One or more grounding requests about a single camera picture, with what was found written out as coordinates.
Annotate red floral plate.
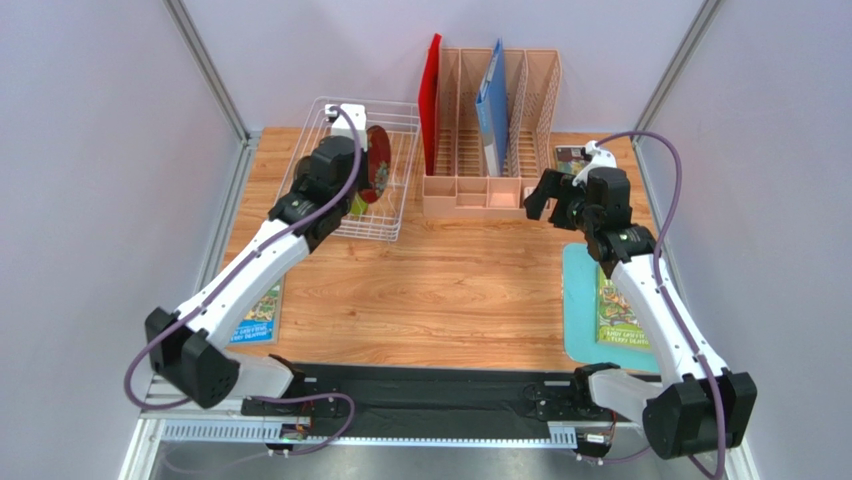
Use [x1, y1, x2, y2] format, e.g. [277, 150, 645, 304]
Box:
[358, 125, 392, 205]

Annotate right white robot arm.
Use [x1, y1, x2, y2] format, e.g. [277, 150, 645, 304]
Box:
[523, 167, 757, 460]

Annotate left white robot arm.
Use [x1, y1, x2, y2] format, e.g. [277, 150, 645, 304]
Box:
[143, 134, 367, 409]

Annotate illustrated book back right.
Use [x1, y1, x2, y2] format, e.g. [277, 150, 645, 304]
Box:
[554, 145, 590, 176]

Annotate green plate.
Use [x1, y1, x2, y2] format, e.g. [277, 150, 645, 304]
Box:
[349, 194, 369, 217]

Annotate teal cutting board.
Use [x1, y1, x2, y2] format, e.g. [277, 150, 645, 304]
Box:
[562, 243, 659, 374]

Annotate pink desk file organizer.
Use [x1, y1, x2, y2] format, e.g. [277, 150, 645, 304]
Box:
[422, 45, 562, 220]

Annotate blue folder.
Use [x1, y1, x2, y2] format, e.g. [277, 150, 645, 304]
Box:
[475, 38, 509, 177]

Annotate green storey treehouse book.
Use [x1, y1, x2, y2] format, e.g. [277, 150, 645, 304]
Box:
[595, 268, 651, 352]

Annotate red folder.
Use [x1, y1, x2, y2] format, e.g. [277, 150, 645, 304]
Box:
[418, 33, 442, 176]

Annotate blue storey treehouse book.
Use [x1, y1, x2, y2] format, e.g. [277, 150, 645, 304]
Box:
[230, 279, 283, 345]

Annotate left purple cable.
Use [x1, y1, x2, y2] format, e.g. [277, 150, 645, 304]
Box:
[123, 104, 365, 458]

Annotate purple cable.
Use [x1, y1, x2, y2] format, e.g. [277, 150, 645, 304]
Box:
[576, 130, 728, 480]
[123, 104, 365, 458]

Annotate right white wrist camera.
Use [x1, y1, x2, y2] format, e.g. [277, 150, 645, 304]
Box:
[572, 141, 617, 186]

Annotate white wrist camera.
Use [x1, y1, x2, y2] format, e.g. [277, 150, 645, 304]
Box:
[324, 103, 367, 146]
[572, 141, 617, 186]

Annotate white wire dish rack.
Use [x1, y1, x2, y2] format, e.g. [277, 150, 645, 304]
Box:
[275, 96, 422, 242]

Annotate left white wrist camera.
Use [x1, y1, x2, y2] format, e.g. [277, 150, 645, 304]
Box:
[324, 103, 367, 146]

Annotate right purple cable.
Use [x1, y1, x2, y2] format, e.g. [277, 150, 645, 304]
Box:
[576, 130, 728, 480]

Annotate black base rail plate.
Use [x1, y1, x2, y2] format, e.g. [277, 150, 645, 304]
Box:
[240, 364, 628, 440]

